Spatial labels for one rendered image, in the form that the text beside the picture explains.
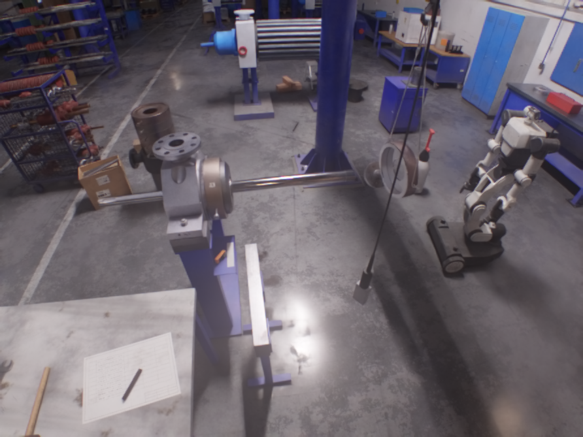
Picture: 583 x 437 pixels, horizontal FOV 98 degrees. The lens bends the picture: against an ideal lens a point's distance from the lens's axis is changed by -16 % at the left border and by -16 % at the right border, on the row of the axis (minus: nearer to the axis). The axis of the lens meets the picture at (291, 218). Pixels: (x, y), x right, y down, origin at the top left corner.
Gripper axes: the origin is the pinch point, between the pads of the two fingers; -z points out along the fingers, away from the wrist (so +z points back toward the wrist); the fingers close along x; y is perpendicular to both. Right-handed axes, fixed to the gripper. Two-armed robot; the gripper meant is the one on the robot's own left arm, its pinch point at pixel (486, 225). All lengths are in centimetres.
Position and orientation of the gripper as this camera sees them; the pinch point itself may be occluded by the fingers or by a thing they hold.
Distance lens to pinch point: 279.7
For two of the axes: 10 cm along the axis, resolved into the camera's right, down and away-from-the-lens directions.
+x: -9.8, -1.6, -1.2
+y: -0.3, 6.9, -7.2
